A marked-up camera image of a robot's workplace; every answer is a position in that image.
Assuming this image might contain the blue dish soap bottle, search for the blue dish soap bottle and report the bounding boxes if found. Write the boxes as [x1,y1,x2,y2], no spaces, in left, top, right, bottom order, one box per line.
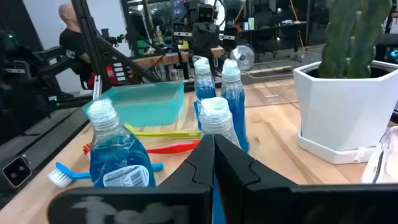
[193,57,217,130]
[86,98,156,189]
[221,58,250,153]
[198,96,242,149]

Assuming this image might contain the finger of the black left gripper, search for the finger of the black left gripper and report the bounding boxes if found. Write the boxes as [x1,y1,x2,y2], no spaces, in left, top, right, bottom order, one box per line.
[205,23,239,54]
[173,23,206,54]

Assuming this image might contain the black desk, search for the black desk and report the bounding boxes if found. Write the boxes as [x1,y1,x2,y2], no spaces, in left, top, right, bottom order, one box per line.
[239,21,309,54]

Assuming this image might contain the blue brush white bristles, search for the blue brush white bristles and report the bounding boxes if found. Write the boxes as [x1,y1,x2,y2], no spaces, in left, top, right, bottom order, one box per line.
[47,161,164,188]

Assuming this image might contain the black table-level camera box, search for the black table-level camera box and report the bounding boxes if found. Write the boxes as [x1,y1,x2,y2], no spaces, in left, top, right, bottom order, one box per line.
[1,155,34,189]

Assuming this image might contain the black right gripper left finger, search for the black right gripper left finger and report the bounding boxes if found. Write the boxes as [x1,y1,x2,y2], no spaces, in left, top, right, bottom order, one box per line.
[47,134,215,224]

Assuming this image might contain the computer monitor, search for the computer monitor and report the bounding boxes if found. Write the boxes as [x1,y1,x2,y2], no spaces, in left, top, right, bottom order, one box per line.
[172,0,187,19]

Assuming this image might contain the teal translucent plastic bin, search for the teal translucent plastic bin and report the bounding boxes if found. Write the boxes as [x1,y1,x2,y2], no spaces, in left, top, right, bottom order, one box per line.
[82,81,185,128]

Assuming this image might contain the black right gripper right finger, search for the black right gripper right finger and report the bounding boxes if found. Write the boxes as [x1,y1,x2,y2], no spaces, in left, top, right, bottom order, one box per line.
[215,134,398,224]

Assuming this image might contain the tall green cactus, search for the tall green cactus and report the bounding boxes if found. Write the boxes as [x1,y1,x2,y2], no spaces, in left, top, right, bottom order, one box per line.
[317,0,393,79]

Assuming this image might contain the clear pump dispenser bottle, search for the clear pump dispenser bottle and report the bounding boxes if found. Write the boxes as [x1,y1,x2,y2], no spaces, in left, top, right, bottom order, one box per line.
[154,25,165,45]

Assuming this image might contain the green box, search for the green box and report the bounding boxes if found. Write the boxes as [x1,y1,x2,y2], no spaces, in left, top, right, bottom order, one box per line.
[136,39,152,57]

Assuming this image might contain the wooden workbench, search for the wooden workbench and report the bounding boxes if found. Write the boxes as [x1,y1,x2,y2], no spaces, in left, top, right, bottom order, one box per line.
[132,45,225,68]

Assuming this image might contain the person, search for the person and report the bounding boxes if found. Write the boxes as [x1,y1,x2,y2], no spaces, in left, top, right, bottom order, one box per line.
[58,2,94,91]

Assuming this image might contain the red control box white buttons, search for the red control box white buttons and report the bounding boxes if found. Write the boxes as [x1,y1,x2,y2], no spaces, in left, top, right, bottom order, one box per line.
[104,62,133,87]

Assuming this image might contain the red dish brush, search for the red dish brush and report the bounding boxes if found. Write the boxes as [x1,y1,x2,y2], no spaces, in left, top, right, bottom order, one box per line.
[83,139,201,156]

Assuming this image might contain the white hexagonal planter pot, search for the white hexagonal planter pot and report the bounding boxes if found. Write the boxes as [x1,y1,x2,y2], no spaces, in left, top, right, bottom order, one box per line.
[293,60,398,165]

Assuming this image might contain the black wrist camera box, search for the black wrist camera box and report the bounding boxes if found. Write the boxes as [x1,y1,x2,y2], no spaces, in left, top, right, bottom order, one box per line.
[196,3,216,24]

